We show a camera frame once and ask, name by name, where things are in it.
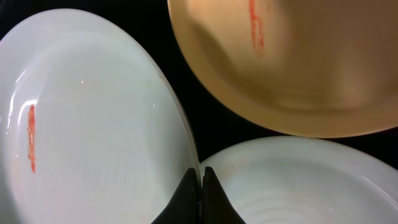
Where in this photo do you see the yellow plate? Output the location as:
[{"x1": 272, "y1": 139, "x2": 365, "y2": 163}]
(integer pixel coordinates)
[{"x1": 167, "y1": 0, "x2": 397, "y2": 138}]

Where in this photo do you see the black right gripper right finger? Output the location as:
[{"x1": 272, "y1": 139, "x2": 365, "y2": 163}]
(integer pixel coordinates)
[{"x1": 202, "y1": 167, "x2": 245, "y2": 224}]

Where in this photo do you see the light blue plate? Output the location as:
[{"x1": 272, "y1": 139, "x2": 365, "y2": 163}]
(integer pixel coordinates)
[
  {"x1": 1, "y1": 9, "x2": 199, "y2": 223},
  {"x1": 201, "y1": 137, "x2": 397, "y2": 224}
]

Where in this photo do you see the black round serving tray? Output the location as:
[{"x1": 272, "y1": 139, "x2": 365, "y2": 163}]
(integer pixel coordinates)
[{"x1": 0, "y1": 0, "x2": 398, "y2": 224}]

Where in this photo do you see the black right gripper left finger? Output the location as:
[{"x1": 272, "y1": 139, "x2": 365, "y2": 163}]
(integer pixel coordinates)
[{"x1": 152, "y1": 168, "x2": 199, "y2": 224}]

